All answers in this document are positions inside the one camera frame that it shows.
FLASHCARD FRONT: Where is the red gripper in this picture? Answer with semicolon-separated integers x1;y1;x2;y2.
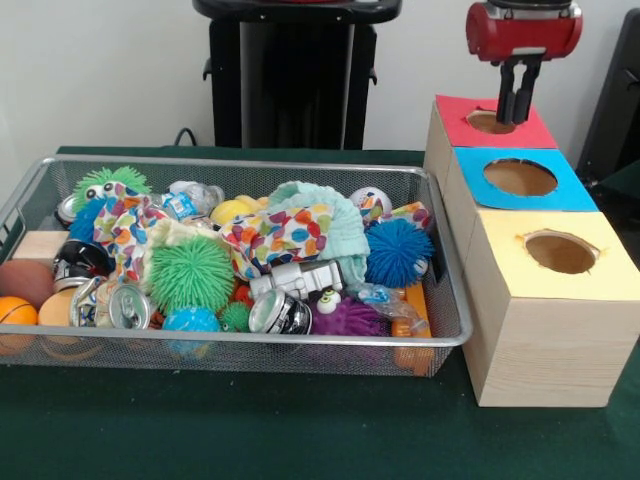
465;1;585;125

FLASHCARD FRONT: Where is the wooden box with three holes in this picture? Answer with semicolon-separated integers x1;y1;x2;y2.
423;94;640;409

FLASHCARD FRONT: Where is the black upright panel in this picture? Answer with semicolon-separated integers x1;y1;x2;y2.
574;7;640;176

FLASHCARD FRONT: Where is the dark green table cloth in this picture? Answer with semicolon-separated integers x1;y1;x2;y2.
582;158;640;211
0;144;640;480

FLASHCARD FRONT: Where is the blue spiky rubber ball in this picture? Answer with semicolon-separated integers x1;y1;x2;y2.
364;217;435;290

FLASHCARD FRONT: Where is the mint green cloth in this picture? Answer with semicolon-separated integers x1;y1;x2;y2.
267;180;371;296

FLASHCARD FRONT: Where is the orange toy building block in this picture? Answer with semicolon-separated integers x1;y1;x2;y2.
392;284;432;341

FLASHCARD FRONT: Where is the white cloth with colourful dots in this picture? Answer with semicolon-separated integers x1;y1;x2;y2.
92;180;335;284

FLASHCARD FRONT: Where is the purple spiky toy with eyes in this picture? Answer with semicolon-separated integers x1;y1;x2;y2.
308;289;391;337

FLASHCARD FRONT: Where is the silver plastic toy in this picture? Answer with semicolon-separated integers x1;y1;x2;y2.
248;259;346;304

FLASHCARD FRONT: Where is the green spiky rubber ball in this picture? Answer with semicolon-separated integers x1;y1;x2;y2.
147;234;236;316

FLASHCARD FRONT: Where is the green spiky toy with eyes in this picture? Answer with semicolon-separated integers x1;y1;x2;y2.
72;166;152;211

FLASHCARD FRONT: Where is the brown mini football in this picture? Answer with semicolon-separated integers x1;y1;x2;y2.
0;259;55;311

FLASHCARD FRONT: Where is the orange mini basketball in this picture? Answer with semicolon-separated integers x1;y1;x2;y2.
0;295;40;329

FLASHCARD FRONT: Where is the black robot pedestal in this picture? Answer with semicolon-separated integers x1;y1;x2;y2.
192;0;404;150

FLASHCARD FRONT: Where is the shallow wire mesh bin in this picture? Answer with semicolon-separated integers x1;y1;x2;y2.
0;154;474;379

